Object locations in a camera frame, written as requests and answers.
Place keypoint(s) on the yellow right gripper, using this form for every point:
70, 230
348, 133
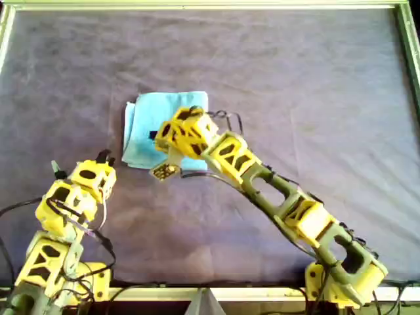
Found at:
167, 144

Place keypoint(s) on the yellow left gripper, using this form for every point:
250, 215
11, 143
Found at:
100, 170

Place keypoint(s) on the yellow left robot arm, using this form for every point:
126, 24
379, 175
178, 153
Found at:
42, 262

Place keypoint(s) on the purple nonwoven table cover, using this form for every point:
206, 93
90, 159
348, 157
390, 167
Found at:
295, 82

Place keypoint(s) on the aluminium table frame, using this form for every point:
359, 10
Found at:
262, 294

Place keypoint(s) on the green camera circuit board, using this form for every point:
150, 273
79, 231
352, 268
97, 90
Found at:
164, 171

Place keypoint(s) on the grey pointed stand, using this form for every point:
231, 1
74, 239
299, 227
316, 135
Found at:
205, 305

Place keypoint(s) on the blue terry cloth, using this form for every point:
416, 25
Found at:
144, 111

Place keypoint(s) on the grey camera bracket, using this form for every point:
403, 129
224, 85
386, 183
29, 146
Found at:
175, 159

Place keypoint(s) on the yellow right robot arm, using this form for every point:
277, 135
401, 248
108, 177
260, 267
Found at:
308, 216

